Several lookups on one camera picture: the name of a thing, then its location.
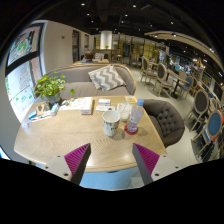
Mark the green potted plant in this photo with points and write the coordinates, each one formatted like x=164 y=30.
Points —
x=50 y=86

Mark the grey curved sofa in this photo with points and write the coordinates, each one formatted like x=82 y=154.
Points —
x=75 y=78

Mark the clear drinking glass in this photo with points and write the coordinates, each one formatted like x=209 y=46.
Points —
x=124 y=112

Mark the blue and white card box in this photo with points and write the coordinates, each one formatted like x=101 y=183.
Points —
x=32 y=115

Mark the grey tufted armchair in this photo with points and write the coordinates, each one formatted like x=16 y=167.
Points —
x=168 y=121

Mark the blue and white leaflet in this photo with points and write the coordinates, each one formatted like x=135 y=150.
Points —
x=105 y=104

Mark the clear blue-capped water bottle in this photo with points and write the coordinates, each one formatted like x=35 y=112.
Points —
x=135 y=116

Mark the grey white chevron cushion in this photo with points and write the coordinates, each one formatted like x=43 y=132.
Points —
x=106 y=78

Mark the small light blue box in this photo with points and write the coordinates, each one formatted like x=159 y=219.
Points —
x=54 y=109

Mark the brown paper card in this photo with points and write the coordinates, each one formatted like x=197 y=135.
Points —
x=42 y=109

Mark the person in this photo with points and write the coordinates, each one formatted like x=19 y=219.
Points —
x=88 y=56

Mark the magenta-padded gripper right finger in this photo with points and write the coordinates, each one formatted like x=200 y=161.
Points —
x=148 y=160

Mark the yellow card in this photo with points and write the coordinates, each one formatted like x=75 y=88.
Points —
x=131 y=99

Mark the white round pillar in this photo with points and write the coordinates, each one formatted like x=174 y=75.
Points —
x=106 y=40

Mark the open white brochure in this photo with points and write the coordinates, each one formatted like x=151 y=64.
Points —
x=71 y=104

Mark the white mug with dark lettering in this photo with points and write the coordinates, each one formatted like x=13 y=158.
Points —
x=111 y=125

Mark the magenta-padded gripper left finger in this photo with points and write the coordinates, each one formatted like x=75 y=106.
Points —
x=76 y=160

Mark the group of ceiling lights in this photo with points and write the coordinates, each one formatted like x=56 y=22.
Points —
x=134 y=5

